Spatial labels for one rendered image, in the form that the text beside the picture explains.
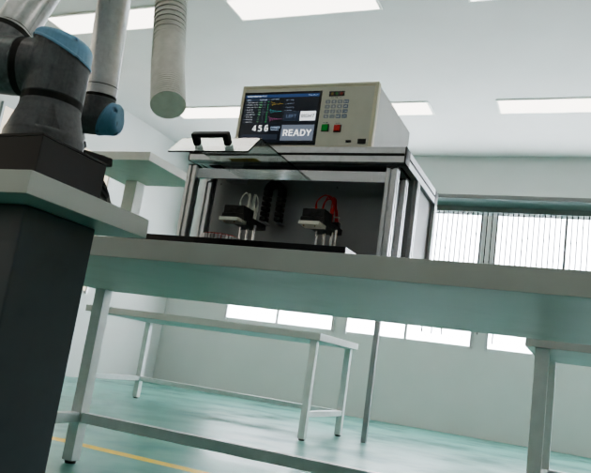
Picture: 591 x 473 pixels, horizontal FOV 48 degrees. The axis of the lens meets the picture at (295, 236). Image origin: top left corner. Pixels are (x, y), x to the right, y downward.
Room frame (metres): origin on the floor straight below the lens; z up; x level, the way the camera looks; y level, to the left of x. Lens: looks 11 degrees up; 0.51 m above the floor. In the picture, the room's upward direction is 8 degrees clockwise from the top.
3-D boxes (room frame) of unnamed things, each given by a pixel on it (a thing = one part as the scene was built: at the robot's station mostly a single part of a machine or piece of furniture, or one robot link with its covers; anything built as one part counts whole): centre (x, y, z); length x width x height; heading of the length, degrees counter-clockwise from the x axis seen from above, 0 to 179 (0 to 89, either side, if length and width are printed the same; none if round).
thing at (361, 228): (1.98, -0.01, 0.92); 0.66 x 0.01 x 0.30; 66
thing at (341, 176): (1.84, 0.05, 1.03); 0.62 x 0.01 x 0.03; 66
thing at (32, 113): (1.25, 0.51, 0.89); 0.15 x 0.15 x 0.10
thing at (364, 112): (2.04, -0.05, 1.22); 0.44 x 0.39 x 0.20; 66
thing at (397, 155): (2.04, -0.04, 1.09); 0.68 x 0.44 x 0.05; 66
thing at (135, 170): (2.65, 0.68, 0.98); 0.37 x 0.35 x 0.46; 66
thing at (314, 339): (5.61, 0.50, 0.38); 2.10 x 0.90 x 0.75; 66
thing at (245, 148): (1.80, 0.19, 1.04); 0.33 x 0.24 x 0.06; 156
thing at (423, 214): (1.98, -0.37, 0.91); 0.28 x 0.03 x 0.32; 156
